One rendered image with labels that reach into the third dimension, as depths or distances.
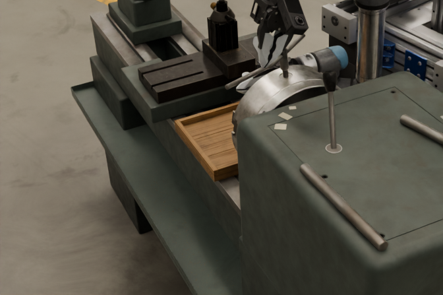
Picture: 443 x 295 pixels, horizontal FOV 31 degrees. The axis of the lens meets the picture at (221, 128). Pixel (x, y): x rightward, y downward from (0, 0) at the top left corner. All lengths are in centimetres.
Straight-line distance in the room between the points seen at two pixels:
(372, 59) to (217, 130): 52
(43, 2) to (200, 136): 335
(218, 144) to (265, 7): 71
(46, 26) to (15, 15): 30
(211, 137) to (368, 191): 91
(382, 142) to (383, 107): 14
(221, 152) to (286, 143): 64
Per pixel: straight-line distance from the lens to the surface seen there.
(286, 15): 178
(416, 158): 176
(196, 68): 266
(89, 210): 367
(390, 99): 195
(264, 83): 207
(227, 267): 252
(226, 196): 230
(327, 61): 242
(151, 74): 265
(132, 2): 305
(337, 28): 268
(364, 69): 242
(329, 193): 161
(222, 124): 252
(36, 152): 411
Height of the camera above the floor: 228
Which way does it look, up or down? 34 degrees down
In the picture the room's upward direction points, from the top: 4 degrees counter-clockwise
